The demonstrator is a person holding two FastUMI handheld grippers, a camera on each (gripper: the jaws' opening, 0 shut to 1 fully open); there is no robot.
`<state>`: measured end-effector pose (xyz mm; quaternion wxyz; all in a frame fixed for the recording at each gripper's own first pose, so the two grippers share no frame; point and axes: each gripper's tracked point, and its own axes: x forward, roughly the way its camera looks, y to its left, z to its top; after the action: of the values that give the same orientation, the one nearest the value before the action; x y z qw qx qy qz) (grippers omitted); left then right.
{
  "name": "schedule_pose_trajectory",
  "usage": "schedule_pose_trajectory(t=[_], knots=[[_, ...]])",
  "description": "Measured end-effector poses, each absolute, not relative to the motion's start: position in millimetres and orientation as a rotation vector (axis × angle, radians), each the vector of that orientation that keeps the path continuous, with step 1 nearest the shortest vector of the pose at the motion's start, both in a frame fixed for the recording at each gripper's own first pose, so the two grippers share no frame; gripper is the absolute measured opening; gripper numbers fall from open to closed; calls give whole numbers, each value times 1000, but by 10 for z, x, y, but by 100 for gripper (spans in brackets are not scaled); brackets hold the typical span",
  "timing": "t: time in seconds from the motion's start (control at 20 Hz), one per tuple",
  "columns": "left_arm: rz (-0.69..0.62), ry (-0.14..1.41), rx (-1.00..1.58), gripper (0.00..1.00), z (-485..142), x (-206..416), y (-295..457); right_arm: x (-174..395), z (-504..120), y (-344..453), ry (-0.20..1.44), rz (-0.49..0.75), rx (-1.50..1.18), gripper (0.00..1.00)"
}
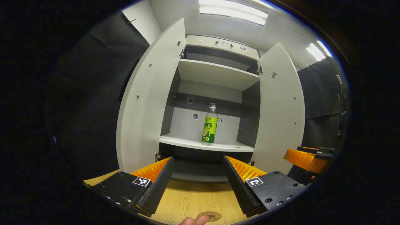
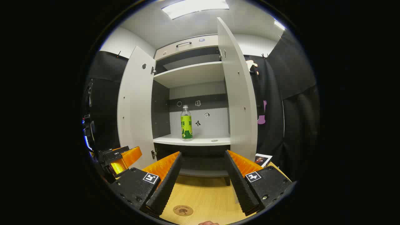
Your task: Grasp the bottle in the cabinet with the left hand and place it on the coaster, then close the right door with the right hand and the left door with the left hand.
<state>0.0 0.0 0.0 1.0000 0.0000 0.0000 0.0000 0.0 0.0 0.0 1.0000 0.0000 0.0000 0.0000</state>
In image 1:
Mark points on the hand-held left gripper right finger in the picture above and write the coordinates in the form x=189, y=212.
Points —
x=242, y=190

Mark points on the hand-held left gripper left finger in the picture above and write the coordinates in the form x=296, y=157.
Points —
x=156, y=190

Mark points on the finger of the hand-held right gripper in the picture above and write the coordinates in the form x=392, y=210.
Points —
x=300, y=159

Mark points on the round wooden coaster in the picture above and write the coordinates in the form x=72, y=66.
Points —
x=215, y=216

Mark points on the grey cabinet door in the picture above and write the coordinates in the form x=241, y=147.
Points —
x=278, y=125
x=147, y=109

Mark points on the green label bottle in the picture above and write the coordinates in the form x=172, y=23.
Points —
x=210, y=128

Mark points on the grey cabinet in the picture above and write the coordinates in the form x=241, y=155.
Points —
x=215, y=75

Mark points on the small ceiling light panel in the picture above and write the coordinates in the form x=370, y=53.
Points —
x=317, y=50

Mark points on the black backdrop cloth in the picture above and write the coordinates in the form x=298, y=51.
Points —
x=93, y=93

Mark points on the large ceiling light panel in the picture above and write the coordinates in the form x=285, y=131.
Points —
x=232, y=12

